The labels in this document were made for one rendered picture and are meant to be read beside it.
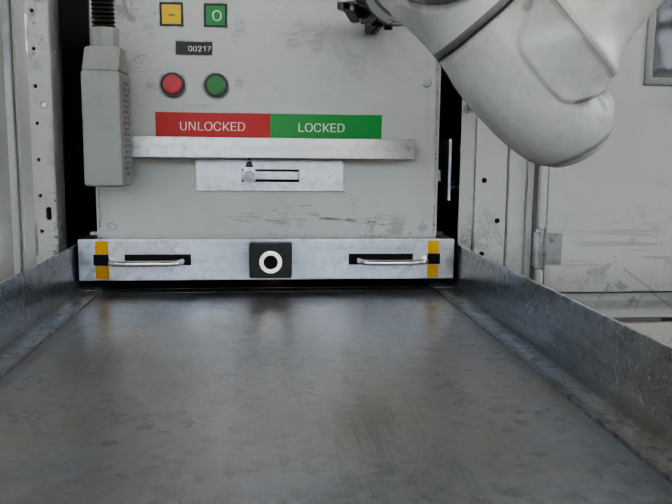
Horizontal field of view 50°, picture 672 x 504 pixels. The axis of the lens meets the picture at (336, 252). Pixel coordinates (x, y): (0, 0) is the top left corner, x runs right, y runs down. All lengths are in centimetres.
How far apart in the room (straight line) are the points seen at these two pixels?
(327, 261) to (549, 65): 50
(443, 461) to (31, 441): 29
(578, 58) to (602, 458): 34
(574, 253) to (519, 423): 59
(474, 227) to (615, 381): 51
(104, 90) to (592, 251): 72
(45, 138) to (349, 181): 43
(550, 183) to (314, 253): 36
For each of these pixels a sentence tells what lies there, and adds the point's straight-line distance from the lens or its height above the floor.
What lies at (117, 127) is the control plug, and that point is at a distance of 96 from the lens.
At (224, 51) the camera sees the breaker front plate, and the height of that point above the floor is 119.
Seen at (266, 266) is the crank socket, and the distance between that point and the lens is 102.
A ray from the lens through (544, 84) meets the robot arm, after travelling 69.
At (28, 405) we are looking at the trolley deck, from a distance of 64.
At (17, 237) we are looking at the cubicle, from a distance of 111.
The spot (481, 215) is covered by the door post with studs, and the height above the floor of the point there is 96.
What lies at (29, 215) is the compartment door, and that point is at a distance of 110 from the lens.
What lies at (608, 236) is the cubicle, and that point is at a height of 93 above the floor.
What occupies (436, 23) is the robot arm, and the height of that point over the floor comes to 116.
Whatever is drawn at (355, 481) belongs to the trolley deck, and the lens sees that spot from 48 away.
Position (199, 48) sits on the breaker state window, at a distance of 106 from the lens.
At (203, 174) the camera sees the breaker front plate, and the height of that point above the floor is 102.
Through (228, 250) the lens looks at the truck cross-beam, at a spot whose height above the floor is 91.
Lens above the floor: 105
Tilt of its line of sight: 8 degrees down
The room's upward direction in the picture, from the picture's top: 1 degrees clockwise
